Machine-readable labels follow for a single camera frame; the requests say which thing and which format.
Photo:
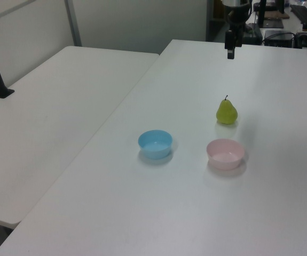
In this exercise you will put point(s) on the pink plastic bowl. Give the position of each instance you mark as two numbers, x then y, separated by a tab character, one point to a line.
224	154

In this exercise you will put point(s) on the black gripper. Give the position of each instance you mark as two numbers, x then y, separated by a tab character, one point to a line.
238	16

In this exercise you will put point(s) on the white side table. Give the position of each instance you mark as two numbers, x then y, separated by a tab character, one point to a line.
43	120

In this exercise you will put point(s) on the green pear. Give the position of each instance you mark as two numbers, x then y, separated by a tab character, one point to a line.
226	113

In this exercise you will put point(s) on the black keyboard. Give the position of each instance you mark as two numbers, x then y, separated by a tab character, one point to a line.
304	14

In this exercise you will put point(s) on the brown board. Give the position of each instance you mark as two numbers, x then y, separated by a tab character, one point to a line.
277	14

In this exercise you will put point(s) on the blue plastic bowl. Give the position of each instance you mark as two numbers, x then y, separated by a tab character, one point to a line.
155	144

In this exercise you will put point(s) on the black monitor stand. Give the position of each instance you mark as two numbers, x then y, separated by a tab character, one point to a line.
265	18

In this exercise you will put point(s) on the black electronics box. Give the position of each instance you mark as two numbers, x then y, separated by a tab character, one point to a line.
278	37

